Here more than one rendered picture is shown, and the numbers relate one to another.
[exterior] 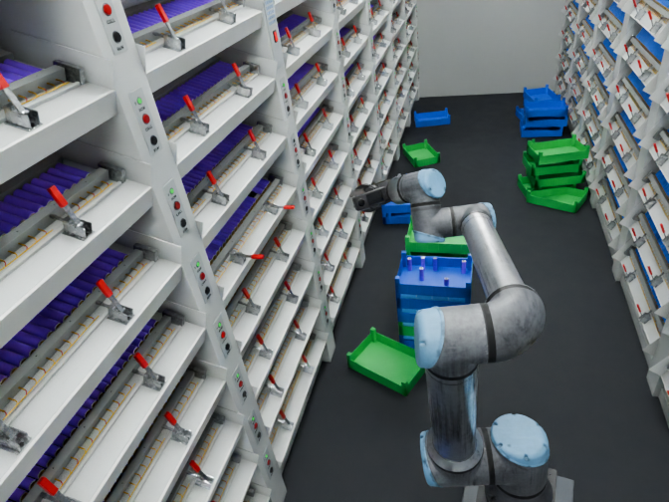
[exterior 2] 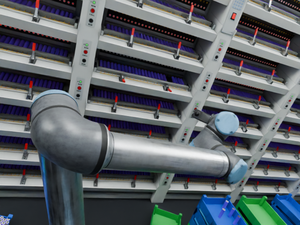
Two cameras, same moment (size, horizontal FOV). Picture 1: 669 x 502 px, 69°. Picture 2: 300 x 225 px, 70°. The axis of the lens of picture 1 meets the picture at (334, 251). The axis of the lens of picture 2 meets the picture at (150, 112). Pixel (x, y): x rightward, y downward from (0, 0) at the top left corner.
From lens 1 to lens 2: 0.99 m
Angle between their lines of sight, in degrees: 44
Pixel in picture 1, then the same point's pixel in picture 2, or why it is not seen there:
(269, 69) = (218, 28)
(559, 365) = not seen: outside the picture
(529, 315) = (63, 130)
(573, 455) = not seen: outside the picture
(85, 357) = (9, 13)
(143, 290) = (54, 25)
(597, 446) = not seen: outside the picture
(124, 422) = (9, 56)
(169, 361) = (47, 64)
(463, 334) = (40, 103)
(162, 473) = (9, 94)
